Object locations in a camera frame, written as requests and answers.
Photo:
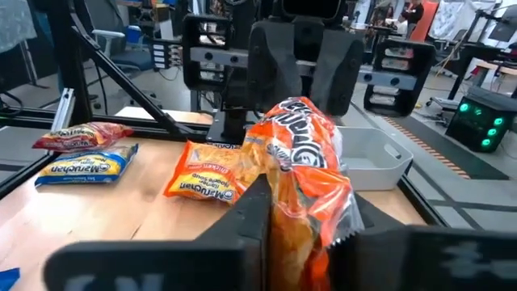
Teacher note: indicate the black stand wooden desk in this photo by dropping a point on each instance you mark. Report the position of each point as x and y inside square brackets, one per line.
[464, 60]

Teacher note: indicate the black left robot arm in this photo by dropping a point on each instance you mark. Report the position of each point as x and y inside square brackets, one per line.
[238, 105]

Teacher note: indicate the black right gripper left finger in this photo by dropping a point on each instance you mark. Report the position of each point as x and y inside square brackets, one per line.
[242, 242]

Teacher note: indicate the red Maruchan ramen packet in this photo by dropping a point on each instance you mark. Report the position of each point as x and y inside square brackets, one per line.
[81, 137]

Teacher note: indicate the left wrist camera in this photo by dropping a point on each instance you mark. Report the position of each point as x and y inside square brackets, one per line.
[311, 8]

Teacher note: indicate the black hazard-striped floor mat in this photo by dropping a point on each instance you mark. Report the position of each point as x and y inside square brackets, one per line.
[444, 149]

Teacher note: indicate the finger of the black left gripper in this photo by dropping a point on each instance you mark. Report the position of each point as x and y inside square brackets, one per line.
[337, 68]
[274, 64]

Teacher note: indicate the person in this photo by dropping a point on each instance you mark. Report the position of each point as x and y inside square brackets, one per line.
[413, 16]

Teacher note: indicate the grey translucent plastic bin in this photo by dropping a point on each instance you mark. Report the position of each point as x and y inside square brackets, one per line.
[375, 161]

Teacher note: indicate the black computer green lights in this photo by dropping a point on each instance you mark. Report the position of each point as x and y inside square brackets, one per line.
[480, 121]

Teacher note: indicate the black rack white labels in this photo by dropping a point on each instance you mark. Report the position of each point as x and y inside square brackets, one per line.
[161, 54]

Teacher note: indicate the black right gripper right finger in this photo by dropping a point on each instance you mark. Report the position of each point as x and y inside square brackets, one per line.
[375, 258]

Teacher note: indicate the silver aluminium extrusion bar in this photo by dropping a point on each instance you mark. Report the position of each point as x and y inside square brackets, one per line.
[62, 109]

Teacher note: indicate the office chair blue seat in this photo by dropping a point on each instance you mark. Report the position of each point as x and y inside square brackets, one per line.
[133, 60]

